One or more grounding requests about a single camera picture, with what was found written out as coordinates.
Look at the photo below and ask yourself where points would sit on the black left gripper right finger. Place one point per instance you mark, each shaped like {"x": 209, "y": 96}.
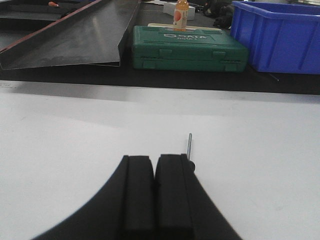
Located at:
{"x": 184, "y": 211}

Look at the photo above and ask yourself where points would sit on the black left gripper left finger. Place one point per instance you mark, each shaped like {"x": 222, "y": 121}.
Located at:
{"x": 123, "y": 209}

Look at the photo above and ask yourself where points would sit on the green black screwdriver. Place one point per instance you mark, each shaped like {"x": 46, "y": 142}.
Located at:
{"x": 188, "y": 153}

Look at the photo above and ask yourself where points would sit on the beige plastic tray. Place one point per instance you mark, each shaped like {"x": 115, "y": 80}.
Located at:
{"x": 188, "y": 27}

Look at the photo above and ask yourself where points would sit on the green SATA tool case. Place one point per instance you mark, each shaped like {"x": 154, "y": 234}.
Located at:
{"x": 200, "y": 50}

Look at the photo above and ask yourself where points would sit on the orange juice bottle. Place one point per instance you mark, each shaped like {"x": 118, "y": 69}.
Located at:
{"x": 180, "y": 16}

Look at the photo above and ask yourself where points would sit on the large blue plastic bin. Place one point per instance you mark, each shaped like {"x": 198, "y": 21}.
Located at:
{"x": 281, "y": 38}

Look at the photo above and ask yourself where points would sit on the white foam block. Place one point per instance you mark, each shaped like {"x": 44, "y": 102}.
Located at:
{"x": 169, "y": 8}

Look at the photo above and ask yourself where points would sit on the orange handled tool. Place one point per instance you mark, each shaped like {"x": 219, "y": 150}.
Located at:
{"x": 53, "y": 4}

